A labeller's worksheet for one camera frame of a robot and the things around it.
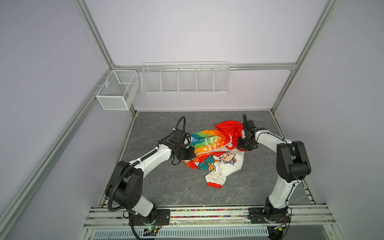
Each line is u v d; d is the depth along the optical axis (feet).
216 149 3.10
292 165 1.65
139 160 1.58
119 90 3.35
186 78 3.27
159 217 2.41
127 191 1.42
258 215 2.42
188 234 2.53
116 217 2.47
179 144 2.24
